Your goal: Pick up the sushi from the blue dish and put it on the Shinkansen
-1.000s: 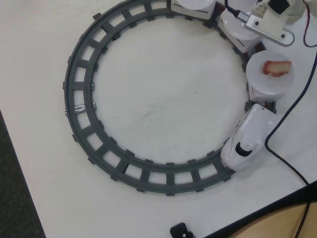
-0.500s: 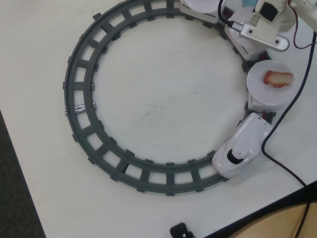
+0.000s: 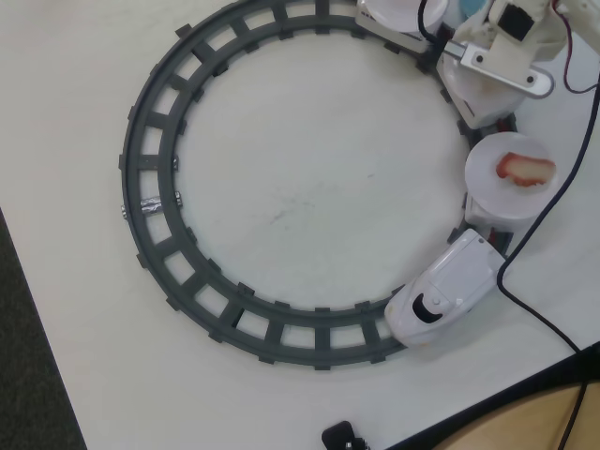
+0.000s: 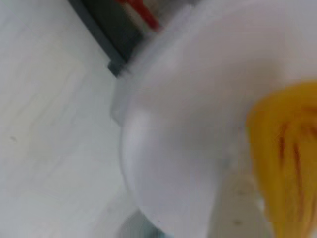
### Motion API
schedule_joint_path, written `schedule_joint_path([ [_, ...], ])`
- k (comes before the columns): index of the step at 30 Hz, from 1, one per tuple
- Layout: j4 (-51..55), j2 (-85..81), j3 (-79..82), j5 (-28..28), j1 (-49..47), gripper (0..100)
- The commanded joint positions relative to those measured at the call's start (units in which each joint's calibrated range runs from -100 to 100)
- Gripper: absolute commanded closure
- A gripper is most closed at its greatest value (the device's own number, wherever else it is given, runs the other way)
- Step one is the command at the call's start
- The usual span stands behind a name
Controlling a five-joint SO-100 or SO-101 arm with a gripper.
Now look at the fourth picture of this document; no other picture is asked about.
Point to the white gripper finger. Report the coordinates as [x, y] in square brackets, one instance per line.
[237, 213]

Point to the yellow orange toy sushi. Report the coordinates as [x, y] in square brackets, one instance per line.
[280, 119]

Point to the white plastic container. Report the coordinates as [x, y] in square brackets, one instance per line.
[185, 111]

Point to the red plastic strip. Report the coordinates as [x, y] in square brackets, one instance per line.
[148, 16]

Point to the dark grey box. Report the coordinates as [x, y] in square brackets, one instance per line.
[111, 32]

